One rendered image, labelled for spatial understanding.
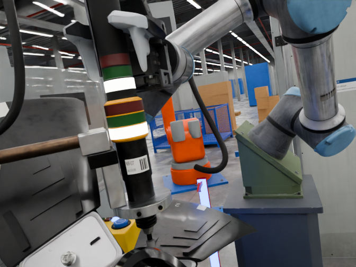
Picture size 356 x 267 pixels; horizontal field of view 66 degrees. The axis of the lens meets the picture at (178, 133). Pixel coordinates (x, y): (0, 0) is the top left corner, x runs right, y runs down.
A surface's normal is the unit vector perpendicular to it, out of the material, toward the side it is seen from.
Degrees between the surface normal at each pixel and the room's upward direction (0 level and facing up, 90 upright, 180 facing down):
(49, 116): 38
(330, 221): 90
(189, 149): 90
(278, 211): 90
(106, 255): 48
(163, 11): 90
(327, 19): 114
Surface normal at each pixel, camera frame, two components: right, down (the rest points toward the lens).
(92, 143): 0.35, 0.07
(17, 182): 0.08, -0.62
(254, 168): -0.37, 0.18
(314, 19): 0.24, 0.47
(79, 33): 0.92, -0.11
